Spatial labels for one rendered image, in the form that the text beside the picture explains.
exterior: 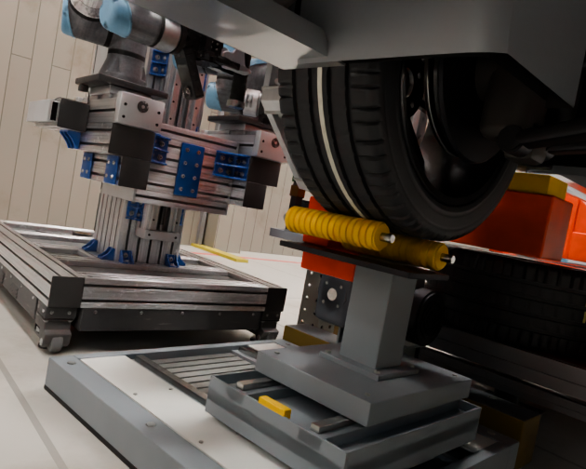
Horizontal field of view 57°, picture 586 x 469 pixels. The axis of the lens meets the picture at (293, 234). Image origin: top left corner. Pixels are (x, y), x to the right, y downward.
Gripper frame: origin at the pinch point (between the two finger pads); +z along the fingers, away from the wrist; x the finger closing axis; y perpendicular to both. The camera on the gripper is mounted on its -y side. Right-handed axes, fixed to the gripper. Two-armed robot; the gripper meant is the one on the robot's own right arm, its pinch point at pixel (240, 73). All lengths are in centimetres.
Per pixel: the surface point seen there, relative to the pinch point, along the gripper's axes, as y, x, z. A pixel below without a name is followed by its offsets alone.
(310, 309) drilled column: -66, 23, 69
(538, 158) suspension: -13, -69, 15
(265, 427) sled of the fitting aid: -70, -40, -12
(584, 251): -25, -14, 249
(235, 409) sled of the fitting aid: -70, -32, -12
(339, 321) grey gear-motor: -58, -17, 35
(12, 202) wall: -66, 325, 63
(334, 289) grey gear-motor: -50, -13, 35
